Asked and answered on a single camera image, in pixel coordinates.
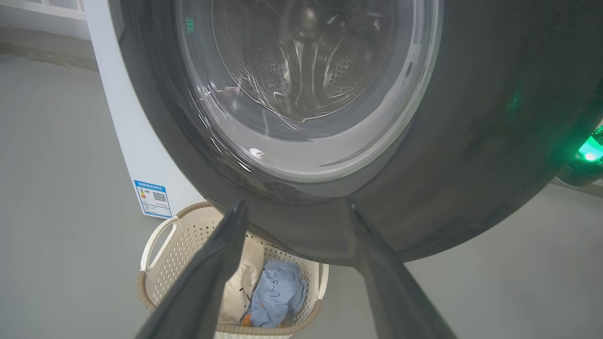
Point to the cream garment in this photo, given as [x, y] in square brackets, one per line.
[235, 296]

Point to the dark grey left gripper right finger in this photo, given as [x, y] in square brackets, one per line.
[391, 292]

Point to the white washing machine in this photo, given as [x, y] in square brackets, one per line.
[122, 117]

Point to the white window frame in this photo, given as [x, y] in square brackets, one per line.
[42, 7]

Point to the cream perforated laundry basket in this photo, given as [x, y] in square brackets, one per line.
[186, 245]

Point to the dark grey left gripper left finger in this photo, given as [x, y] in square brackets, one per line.
[202, 282]

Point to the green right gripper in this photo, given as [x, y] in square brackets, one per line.
[589, 160]

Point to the dark round washing machine door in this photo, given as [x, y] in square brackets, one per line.
[471, 141]

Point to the blue white energy label sticker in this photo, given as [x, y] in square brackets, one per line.
[153, 198]

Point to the light blue garment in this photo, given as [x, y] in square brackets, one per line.
[278, 292]

